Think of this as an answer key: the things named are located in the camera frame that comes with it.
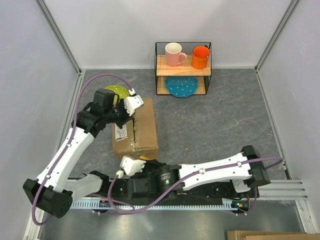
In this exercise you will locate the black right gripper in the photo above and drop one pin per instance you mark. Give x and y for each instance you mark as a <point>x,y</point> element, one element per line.
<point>153,162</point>

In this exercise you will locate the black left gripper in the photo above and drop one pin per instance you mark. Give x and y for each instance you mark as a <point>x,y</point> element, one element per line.
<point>127,117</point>

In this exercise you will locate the yellow utility knife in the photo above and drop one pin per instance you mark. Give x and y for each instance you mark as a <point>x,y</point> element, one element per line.
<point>142,157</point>

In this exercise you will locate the brown cardboard express box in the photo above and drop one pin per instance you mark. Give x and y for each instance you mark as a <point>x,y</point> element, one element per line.
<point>138,137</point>

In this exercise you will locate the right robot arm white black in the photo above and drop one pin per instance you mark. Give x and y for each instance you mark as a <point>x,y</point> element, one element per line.
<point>243,172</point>

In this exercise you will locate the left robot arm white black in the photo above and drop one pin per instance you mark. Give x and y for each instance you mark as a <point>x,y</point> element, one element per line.
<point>50,191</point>

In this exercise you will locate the green dotted plate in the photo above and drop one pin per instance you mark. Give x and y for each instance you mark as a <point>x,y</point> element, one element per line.
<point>120,91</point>

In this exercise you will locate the blue dotted plate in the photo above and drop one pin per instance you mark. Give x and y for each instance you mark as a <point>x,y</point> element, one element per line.
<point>181,86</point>

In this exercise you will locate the pink mug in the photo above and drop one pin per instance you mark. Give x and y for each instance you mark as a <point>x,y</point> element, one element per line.
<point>174,55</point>

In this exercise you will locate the orange mug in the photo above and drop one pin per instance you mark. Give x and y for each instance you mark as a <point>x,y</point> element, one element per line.
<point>200,56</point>

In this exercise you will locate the cardboard sheet corner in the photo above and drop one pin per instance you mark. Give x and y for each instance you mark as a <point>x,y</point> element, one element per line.
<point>269,235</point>

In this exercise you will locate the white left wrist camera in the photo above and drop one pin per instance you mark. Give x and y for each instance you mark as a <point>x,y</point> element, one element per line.
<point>132,103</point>

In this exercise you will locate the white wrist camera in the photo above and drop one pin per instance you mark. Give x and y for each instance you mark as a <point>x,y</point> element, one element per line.
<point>132,166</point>
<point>132,103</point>

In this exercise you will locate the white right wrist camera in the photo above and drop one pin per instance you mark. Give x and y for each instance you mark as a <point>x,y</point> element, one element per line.
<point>132,166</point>

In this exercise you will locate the black wire wooden shelf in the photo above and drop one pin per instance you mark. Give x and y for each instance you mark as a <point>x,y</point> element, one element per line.
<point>162,70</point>

